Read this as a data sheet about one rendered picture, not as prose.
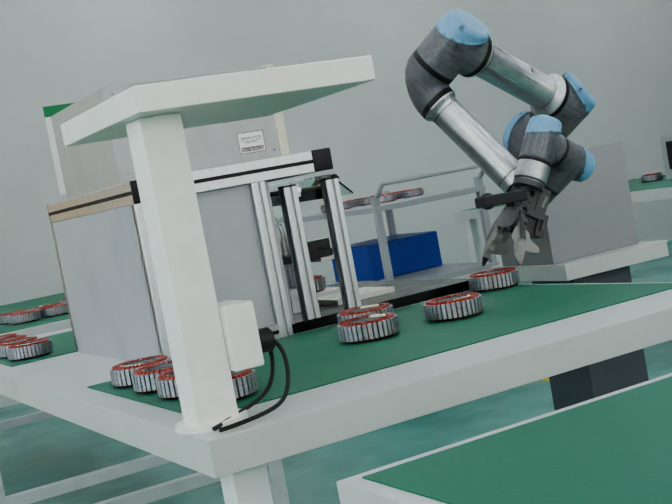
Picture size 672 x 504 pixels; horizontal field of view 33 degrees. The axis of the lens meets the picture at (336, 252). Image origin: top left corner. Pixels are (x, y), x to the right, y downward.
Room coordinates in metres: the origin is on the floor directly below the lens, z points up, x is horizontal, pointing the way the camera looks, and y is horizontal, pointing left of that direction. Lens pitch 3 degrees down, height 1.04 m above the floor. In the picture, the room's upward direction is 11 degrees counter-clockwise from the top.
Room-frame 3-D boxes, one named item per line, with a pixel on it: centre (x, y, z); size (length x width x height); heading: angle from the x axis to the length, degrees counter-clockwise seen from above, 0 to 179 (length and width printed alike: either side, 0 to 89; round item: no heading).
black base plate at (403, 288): (2.75, 0.05, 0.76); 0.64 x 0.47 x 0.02; 27
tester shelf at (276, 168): (2.61, 0.32, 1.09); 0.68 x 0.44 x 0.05; 27
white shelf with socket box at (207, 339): (1.69, 0.14, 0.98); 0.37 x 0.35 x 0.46; 27
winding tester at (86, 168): (2.62, 0.33, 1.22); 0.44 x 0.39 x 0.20; 27
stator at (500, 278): (2.49, -0.33, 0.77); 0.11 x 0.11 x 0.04
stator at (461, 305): (2.15, -0.20, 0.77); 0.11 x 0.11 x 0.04
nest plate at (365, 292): (2.65, -0.02, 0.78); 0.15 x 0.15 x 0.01; 27
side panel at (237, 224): (2.28, 0.25, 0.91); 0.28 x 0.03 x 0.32; 117
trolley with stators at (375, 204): (5.53, -0.27, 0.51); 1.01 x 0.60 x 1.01; 27
